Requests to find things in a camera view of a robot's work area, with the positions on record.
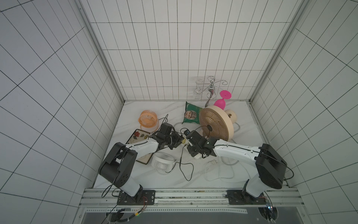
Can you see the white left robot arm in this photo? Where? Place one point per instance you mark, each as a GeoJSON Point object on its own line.
{"type": "Point", "coordinates": [117, 166]}

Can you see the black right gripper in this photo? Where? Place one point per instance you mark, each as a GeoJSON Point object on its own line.
{"type": "Point", "coordinates": [191, 140]}

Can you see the aluminium mounting rail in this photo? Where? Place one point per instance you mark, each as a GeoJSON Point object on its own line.
{"type": "Point", "coordinates": [189, 200]}

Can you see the chrome hook stand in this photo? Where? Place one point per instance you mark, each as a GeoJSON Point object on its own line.
{"type": "Point", "coordinates": [210, 87]}

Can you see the white small desk fan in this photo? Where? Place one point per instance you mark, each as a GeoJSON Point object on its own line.
{"type": "Point", "coordinates": [163, 163]}

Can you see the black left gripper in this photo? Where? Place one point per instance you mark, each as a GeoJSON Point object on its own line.
{"type": "Point", "coordinates": [176, 139]}

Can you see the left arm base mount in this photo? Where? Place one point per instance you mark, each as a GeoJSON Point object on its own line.
{"type": "Point", "coordinates": [144, 197]}

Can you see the floral square plate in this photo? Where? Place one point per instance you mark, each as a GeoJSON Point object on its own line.
{"type": "Point", "coordinates": [137, 136]}

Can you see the large beige desk fan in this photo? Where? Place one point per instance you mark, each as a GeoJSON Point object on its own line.
{"type": "Point", "coordinates": [217, 123]}

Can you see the pink plastic goblet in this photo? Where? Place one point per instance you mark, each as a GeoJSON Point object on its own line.
{"type": "Point", "coordinates": [225, 95]}

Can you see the white power strip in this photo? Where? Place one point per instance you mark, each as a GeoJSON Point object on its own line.
{"type": "Point", "coordinates": [195, 149]}

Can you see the green snack bag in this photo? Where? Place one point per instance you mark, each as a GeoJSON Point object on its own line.
{"type": "Point", "coordinates": [191, 114]}

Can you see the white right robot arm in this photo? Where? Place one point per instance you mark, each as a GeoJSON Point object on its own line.
{"type": "Point", "coordinates": [270, 166]}

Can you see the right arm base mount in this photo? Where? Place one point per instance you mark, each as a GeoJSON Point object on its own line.
{"type": "Point", "coordinates": [241, 197]}

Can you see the orange small desk fan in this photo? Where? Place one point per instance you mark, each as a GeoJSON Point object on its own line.
{"type": "Point", "coordinates": [148, 121]}

